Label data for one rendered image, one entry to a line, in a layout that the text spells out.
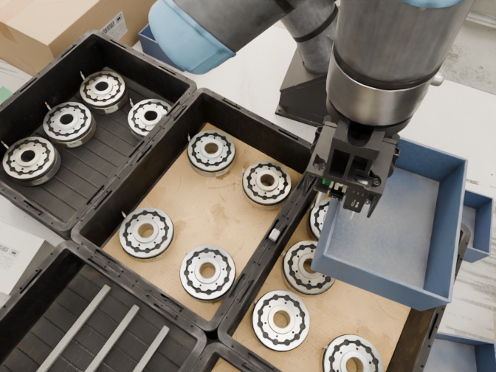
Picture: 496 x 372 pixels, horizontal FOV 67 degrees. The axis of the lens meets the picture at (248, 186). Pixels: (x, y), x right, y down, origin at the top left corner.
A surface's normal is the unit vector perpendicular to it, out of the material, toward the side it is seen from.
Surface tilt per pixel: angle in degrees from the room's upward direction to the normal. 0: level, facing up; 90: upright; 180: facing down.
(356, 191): 90
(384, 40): 91
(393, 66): 89
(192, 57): 85
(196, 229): 0
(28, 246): 0
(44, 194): 0
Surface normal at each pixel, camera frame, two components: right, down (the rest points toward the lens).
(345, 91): -0.79, 0.55
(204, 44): 0.04, 0.81
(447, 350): 0.05, -0.44
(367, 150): -0.38, 0.82
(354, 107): -0.57, 0.74
